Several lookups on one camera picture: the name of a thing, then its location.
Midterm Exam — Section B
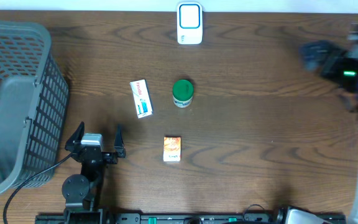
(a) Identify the left black cable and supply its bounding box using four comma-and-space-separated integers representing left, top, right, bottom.
2, 152, 74, 224

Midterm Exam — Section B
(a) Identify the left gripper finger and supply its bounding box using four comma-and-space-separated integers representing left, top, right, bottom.
65, 121, 85, 146
114, 125, 126, 157

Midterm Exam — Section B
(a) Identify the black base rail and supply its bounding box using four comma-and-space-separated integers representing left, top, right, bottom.
35, 212, 347, 224

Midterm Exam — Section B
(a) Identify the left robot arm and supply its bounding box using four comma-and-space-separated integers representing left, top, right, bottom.
62, 123, 126, 224

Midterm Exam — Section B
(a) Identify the small orange box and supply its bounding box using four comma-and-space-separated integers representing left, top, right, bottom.
163, 137, 181, 162

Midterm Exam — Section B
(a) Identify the green lidded jar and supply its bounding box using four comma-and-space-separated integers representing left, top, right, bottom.
172, 80, 194, 108

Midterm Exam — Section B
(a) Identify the grey plastic basket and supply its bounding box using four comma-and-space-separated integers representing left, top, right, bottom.
0, 21, 69, 194

